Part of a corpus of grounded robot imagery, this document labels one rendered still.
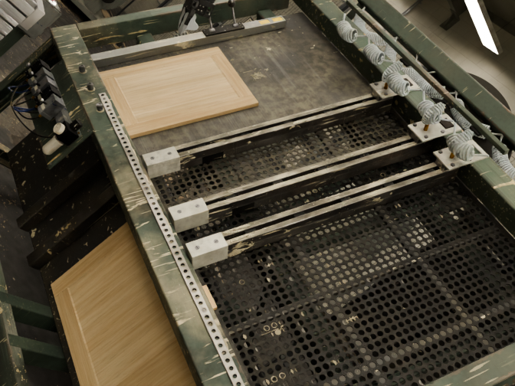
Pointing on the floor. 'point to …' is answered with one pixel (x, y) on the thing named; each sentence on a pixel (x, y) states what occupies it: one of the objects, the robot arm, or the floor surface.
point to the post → (10, 40)
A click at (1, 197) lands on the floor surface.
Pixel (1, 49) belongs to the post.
